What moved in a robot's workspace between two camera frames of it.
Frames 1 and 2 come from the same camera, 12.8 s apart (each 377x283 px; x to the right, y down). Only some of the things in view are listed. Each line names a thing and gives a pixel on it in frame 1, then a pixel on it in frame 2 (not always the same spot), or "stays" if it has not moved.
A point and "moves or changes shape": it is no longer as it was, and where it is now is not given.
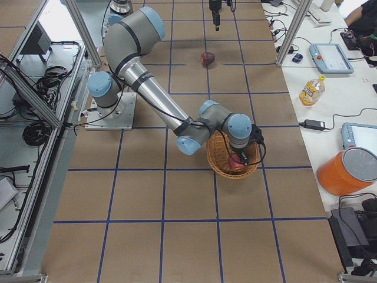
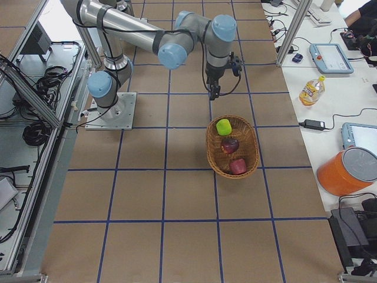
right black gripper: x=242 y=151 → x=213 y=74
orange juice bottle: x=311 y=91 stays
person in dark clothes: x=362 y=28 stays
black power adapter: x=314 y=124 stays
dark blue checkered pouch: x=297 y=58 stays
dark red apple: x=207 y=58 moves or changes shape
